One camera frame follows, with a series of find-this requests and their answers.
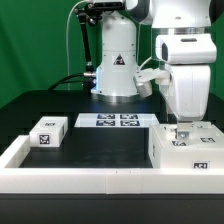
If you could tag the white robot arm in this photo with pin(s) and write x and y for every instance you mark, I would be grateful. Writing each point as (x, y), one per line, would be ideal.
(165, 17)

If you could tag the white U-shaped fence frame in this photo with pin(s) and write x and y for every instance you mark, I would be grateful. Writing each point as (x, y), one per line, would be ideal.
(18, 180)

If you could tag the white cabinet door panel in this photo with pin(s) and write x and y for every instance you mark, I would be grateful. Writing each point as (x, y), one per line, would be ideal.
(168, 133)
(206, 134)

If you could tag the white cabinet top block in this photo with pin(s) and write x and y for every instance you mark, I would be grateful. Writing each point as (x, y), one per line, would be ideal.
(49, 131)

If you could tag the white cabinet body box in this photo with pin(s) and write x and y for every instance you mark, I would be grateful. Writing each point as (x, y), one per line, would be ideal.
(163, 155)

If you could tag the white marker base plate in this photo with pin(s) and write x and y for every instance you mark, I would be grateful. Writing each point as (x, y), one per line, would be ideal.
(115, 120)

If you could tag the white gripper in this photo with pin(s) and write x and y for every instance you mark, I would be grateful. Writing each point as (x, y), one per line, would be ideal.
(185, 87)

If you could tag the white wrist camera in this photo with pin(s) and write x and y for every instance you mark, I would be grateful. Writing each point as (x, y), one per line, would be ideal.
(142, 80)

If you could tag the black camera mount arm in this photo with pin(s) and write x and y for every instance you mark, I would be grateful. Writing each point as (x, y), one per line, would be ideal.
(88, 15)

